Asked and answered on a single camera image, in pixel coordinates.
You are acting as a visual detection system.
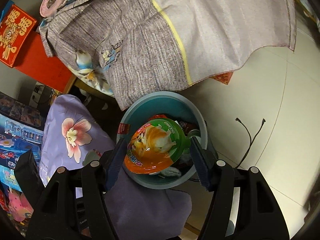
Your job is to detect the orange green snack bag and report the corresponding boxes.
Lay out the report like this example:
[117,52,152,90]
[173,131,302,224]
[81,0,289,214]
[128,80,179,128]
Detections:
[124,118,191,174]

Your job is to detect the teal plastic trash bucket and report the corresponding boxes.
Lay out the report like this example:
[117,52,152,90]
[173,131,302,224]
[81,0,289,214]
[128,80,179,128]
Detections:
[116,91,209,190]

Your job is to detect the purple floral bedsheet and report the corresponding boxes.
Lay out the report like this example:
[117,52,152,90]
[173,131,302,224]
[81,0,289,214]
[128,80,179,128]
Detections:
[28,94,191,239]

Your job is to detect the blue toy boxes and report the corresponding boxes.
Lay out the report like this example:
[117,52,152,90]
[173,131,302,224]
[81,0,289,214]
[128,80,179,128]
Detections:
[1,93,45,235]

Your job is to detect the red paper under cloth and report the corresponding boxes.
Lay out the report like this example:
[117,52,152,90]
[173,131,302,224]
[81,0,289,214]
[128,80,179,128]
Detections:
[210,72,233,85]

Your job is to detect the red gift box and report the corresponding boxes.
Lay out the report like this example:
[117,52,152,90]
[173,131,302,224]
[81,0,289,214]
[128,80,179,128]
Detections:
[14,31,76,94]

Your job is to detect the red envelope with gold characters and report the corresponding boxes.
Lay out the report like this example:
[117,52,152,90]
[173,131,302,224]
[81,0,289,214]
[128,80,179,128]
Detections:
[1,4,37,68]

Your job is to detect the grey striped cloth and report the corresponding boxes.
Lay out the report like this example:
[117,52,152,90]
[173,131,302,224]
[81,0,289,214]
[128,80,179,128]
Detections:
[40,0,296,109]

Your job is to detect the pink tape roll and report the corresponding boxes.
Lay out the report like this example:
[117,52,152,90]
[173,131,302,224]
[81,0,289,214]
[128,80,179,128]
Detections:
[40,0,64,17]

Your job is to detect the black cable on floor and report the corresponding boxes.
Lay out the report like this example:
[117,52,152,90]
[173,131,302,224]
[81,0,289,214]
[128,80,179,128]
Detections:
[233,117,266,169]

